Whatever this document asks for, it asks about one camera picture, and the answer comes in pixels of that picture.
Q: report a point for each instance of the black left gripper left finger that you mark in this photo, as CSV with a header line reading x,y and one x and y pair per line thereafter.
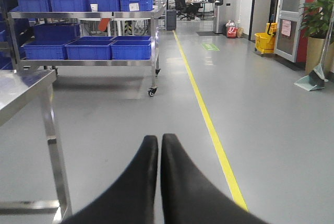
x,y
130,199

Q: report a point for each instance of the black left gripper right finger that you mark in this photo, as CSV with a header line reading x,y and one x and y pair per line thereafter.
x,y
187,194

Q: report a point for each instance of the blue bin lower right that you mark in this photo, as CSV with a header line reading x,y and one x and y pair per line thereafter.
x,y
131,50

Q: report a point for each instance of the blue bin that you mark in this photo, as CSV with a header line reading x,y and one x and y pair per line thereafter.
x,y
89,50
131,50
46,50

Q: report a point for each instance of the blue bin lower middle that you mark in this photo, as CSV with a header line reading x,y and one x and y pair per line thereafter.
x,y
89,50

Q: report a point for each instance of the steel table corner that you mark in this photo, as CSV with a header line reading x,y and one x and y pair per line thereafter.
x,y
18,88

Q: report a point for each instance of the blue bin lower left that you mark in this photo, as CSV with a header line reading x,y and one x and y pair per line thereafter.
x,y
46,50

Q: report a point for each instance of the yellow mop bucket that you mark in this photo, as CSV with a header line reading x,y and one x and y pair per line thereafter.
x,y
265,41

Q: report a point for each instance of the green dustpan with broom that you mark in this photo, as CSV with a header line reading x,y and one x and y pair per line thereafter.
x,y
316,80

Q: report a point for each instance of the steel trolley with bins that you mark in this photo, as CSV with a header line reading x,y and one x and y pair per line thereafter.
x,y
118,16

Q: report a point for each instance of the green potted plant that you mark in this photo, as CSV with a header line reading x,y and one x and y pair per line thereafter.
x,y
314,26

